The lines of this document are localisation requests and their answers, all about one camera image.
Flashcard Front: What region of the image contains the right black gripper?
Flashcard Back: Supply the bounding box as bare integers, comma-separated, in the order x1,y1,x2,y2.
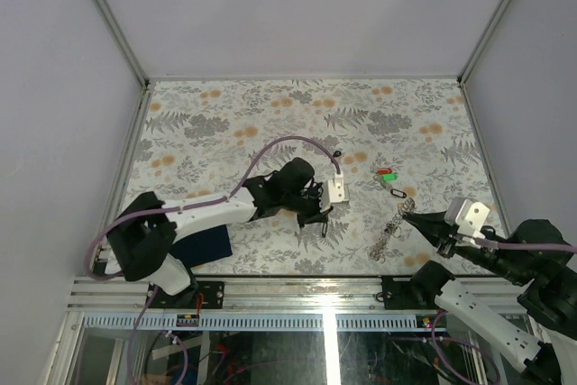
401,205,531,282

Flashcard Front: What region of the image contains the silver keyring holder with rings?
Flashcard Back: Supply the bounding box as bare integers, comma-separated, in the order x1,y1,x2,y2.
368,197,416,261

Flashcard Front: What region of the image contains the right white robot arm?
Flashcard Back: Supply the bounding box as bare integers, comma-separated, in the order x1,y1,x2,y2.
404,213,576,384

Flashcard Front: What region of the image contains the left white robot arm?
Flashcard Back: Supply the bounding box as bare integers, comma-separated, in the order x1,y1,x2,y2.
106,158,345,308

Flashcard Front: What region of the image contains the black key with fob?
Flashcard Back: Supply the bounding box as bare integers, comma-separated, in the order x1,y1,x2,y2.
389,188,408,199

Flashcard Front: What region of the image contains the green key tag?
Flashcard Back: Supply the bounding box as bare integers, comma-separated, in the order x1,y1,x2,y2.
381,173,398,182

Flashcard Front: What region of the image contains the floral patterned table mat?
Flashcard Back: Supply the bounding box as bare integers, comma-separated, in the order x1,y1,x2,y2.
123,78,506,275

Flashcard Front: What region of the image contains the dark blue cloth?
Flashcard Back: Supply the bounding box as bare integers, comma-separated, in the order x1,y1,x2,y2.
170,225,233,268

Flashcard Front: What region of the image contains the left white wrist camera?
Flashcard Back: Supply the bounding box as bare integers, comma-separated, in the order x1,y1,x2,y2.
320,172,350,213

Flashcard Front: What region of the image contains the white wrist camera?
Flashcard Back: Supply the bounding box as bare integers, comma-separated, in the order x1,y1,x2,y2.
444,197,490,243
320,172,350,213

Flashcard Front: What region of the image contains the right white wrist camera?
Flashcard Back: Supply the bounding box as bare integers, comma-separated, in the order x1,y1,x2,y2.
444,197,490,243

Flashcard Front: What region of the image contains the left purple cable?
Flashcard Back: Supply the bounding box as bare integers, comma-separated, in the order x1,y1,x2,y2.
85,135,343,385

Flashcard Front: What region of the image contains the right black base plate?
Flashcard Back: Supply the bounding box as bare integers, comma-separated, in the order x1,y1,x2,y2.
381,276,450,311

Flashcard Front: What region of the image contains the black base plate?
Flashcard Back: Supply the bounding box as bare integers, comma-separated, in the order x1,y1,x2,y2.
381,276,450,311
193,280,225,310

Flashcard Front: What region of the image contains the aluminium front rail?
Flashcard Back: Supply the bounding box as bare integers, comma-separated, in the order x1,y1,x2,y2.
67,276,525,314

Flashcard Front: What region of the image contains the slotted grey cable duct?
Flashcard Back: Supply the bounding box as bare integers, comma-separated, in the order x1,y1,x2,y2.
83,311,435,332

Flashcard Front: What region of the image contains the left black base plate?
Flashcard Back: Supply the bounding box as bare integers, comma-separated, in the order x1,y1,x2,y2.
193,280,225,310

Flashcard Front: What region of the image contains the right aluminium frame post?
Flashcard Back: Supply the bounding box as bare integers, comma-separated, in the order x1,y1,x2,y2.
457,0,513,86

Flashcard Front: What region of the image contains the aluminium frame post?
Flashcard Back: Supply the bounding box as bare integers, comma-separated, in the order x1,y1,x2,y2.
457,0,513,86
91,0,150,88

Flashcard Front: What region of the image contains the left aluminium frame post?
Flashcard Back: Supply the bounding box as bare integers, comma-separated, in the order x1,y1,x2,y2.
91,0,150,88

